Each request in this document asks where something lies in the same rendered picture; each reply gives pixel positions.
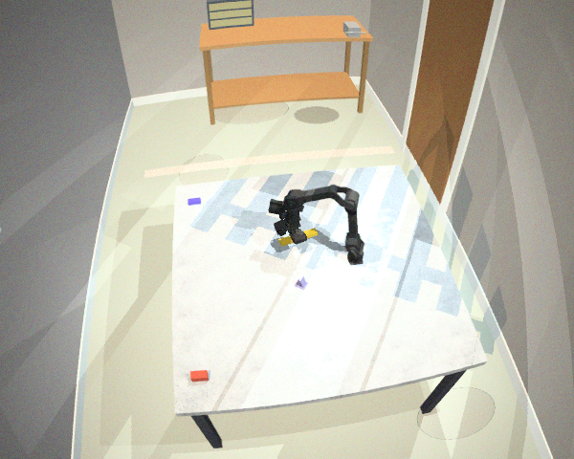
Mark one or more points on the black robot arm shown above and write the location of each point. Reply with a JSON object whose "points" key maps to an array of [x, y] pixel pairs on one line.
{"points": [[293, 204]]}

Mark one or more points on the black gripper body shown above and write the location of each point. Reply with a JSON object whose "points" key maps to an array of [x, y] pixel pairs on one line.
{"points": [[298, 235]]}

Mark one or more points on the yellow bar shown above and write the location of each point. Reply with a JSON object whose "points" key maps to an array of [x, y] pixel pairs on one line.
{"points": [[288, 240]]}

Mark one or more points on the small red block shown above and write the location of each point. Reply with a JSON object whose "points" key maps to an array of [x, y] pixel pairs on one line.
{"points": [[197, 376]]}

